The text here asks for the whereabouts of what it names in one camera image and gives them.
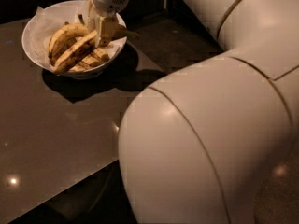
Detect curved back yellow banana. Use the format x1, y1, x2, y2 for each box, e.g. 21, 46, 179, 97
48, 22, 88, 63

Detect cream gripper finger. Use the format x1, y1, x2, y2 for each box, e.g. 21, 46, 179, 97
95, 15, 119, 47
87, 0, 95, 32

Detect white ceramic bowl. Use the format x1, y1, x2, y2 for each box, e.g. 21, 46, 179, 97
21, 0, 127, 79

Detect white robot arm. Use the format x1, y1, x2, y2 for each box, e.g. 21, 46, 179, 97
118, 0, 299, 224

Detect small lower banana pieces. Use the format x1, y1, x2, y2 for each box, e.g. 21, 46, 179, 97
70, 48, 110, 72

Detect white paper bowl liner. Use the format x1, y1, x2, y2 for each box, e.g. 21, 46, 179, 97
22, 0, 127, 76

